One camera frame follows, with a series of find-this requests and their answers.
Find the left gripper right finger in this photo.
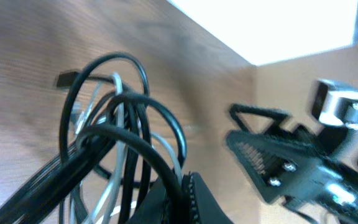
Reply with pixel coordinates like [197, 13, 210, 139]
[127, 172, 232, 224]

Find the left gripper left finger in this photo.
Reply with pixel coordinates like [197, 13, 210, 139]
[0, 138, 116, 223]

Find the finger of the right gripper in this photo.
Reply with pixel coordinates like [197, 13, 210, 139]
[228, 103, 291, 134]

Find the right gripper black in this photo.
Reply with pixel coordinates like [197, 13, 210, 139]
[226, 124, 358, 223]

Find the black usb cable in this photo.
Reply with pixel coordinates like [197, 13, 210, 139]
[54, 52, 188, 224]

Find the white usb cable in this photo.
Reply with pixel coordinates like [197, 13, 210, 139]
[69, 72, 183, 224]

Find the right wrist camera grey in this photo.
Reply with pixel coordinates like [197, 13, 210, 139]
[311, 79, 358, 127]

